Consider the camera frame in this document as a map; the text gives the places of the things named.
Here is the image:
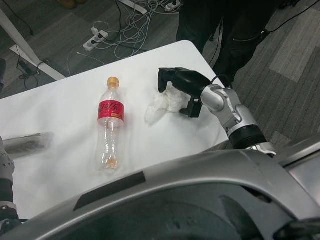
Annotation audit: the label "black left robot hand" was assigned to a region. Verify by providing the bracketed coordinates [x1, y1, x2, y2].
[0, 58, 7, 93]

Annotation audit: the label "thin white charging cable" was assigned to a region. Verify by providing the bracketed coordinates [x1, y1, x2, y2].
[66, 51, 106, 76]

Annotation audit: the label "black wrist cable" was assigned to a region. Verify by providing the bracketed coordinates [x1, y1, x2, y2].
[211, 74, 233, 88]

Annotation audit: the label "black item in clear bag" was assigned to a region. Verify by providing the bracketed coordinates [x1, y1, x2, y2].
[1, 131, 55, 158]

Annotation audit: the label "tangled white cables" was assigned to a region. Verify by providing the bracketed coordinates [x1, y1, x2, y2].
[114, 0, 181, 60]

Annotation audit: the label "short white power strip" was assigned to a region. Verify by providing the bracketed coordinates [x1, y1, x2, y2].
[164, 0, 181, 11]

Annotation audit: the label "clear bottle with red label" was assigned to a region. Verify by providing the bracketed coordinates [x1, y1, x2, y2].
[94, 76, 126, 171]

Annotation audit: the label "long white power strip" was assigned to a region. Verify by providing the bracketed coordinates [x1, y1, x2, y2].
[82, 29, 109, 52]

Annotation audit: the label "silver robot chest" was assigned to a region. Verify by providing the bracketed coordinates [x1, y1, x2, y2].
[0, 141, 320, 240]

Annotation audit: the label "person in black clothes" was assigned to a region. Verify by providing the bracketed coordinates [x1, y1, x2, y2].
[176, 0, 286, 88]

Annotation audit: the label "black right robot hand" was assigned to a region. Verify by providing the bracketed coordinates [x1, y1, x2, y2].
[157, 66, 210, 118]

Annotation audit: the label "white paper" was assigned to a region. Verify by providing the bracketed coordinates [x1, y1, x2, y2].
[144, 84, 192, 125]

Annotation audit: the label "white standing desk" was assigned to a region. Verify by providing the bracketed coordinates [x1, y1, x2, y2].
[0, 0, 147, 81]

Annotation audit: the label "black power adapter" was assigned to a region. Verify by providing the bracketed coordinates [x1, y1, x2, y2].
[19, 60, 35, 75]

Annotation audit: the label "person with brown shoes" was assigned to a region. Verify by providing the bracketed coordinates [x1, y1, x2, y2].
[58, 0, 86, 8]

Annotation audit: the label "long black cable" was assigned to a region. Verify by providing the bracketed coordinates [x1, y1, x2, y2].
[264, 9, 305, 34]

